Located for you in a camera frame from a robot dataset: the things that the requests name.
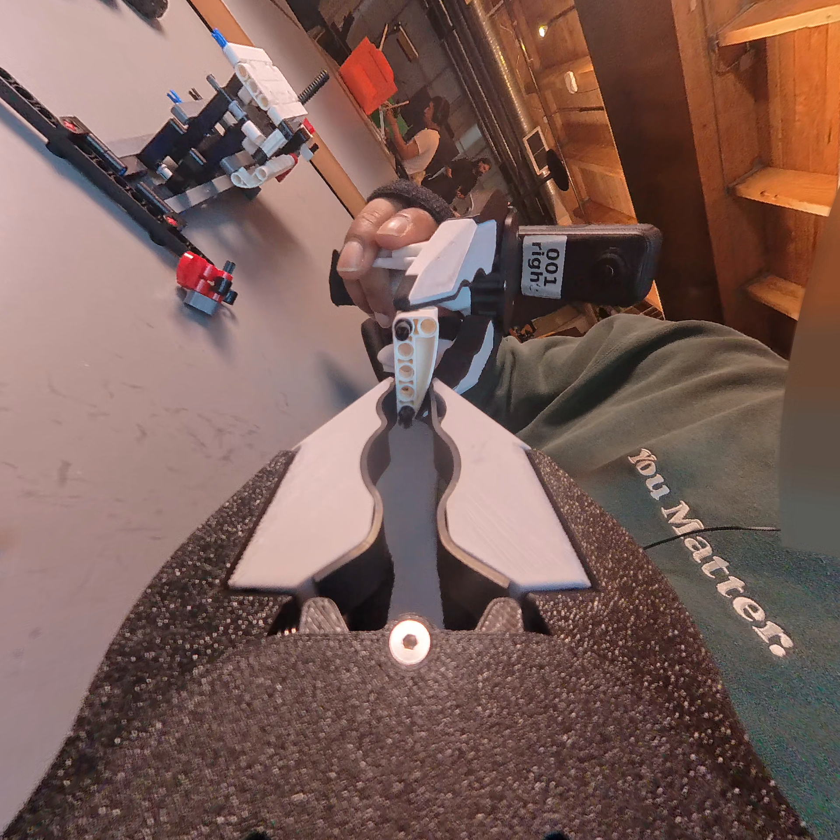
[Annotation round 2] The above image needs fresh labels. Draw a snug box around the white curved toy panel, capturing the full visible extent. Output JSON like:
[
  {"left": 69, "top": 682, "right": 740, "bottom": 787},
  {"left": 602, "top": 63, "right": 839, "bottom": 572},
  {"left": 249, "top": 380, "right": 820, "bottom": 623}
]
[{"left": 392, "top": 307, "right": 439, "bottom": 413}]

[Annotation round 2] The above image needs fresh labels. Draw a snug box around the person's right hand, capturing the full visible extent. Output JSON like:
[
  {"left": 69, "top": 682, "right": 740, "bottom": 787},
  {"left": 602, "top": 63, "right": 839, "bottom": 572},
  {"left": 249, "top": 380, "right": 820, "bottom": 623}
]
[{"left": 336, "top": 197, "right": 437, "bottom": 326}]

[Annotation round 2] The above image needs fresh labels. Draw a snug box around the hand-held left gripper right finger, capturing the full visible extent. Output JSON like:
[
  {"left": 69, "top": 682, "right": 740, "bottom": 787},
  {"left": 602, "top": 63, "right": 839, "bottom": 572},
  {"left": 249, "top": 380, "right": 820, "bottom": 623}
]
[{"left": 430, "top": 381, "right": 592, "bottom": 592}]

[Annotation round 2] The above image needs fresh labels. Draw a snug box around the person's right forearm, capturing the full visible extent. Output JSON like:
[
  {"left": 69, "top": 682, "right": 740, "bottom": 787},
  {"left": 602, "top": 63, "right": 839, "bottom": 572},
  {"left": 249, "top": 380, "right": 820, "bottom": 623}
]
[{"left": 459, "top": 314, "right": 788, "bottom": 475}]

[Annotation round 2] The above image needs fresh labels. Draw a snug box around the black white toy brick model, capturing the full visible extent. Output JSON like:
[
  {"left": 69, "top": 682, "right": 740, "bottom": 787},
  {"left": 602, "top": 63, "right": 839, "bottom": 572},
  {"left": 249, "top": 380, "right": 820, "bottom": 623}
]
[{"left": 0, "top": 29, "right": 330, "bottom": 263}]

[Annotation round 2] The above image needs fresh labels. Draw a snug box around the black drawstring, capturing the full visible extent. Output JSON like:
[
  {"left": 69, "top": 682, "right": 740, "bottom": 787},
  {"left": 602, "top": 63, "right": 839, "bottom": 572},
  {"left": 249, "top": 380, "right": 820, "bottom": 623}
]
[{"left": 642, "top": 525, "right": 782, "bottom": 551}]

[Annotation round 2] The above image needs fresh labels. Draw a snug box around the orange plastic crate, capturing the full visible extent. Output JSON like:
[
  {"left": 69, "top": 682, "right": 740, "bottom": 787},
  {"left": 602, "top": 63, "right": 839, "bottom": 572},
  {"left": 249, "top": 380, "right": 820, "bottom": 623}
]
[{"left": 339, "top": 37, "right": 399, "bottom": 116}]

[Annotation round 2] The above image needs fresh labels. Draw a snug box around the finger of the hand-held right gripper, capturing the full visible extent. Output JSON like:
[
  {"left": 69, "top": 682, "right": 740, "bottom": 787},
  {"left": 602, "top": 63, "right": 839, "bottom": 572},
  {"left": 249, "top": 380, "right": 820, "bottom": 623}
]
[
  {"left": 436, "top": 311, "right": 497, "bottom": 396},
  {"left": 395, "top": 220, "right": 500, "bottom": 309}
]

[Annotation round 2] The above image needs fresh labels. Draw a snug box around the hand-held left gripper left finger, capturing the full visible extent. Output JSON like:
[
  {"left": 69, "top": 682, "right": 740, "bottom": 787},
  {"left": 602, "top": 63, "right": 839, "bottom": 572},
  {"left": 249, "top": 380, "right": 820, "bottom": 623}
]
[{"left": 228, "top": 379, "right": 395, "bottom": 592}]

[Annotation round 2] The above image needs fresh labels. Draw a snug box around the silver ventilation duct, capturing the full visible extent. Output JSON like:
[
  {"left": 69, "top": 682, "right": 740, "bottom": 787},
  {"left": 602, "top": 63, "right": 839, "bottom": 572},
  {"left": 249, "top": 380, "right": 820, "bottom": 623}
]
[{"left": 469, "top": 0, "right": 553, "bottom": 201}]

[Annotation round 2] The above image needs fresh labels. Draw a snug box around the wooden wall shelving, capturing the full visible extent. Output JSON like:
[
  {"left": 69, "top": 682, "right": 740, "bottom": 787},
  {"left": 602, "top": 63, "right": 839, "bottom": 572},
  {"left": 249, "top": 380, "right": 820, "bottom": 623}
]
[{"left": 669, "top": 0, "right": 840, "bottom": 358}]

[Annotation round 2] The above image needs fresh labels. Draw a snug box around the red toy brick piece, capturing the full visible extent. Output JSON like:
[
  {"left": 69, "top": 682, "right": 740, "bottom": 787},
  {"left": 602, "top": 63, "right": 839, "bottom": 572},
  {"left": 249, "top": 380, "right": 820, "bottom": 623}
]
[{"left": 176, "top": 251, "right": 228, "bottom": 294}]

